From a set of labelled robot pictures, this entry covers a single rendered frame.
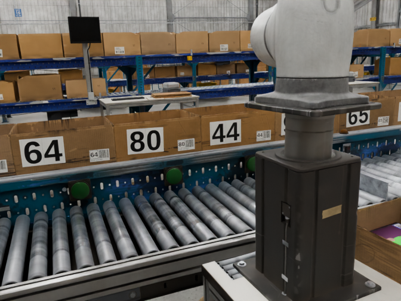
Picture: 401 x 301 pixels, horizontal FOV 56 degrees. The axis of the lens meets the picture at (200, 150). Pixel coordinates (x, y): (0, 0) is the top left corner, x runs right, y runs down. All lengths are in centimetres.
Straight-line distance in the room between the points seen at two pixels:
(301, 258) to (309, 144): 25
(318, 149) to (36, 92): 525
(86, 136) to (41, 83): 428
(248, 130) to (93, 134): 72
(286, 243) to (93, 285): 55
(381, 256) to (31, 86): 530
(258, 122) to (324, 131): 100
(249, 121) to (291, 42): 103
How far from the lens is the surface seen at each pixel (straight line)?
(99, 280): 114
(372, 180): 168
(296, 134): 85
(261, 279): 101
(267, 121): 186
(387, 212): 133
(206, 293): 113
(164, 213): 143
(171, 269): 117
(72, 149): 160
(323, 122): 85
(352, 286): 102
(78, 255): 123
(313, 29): 80
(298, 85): 81
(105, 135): 161
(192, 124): 169
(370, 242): 110
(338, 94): 83
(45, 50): 610
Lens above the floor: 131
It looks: 14 degrees down
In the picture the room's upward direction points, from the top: 2 degrees counter-clockwise
